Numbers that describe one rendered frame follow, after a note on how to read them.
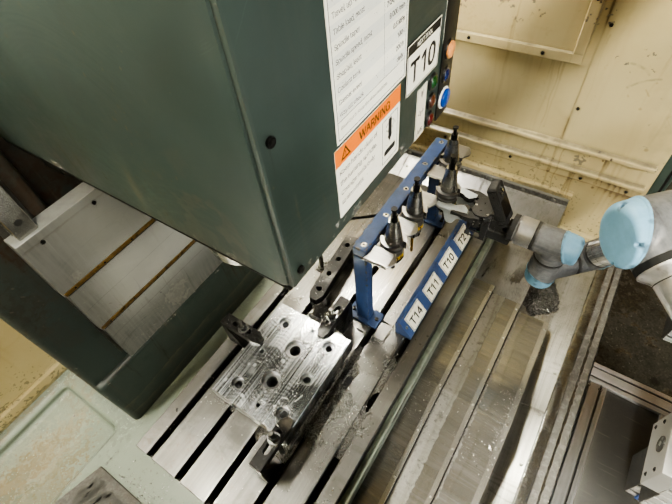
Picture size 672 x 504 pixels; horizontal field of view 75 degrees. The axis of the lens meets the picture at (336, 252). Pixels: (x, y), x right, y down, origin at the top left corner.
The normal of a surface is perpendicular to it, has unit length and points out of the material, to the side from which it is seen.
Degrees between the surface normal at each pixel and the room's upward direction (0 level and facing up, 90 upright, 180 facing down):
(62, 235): 90
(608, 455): 0
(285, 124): 90
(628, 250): 88
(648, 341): 0
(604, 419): 0
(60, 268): 91
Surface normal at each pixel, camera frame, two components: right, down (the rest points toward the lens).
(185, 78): -0.55, 0.68
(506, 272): -0.30, -0.30
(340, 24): 0.84, 0.38
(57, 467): -0.08, -0.62
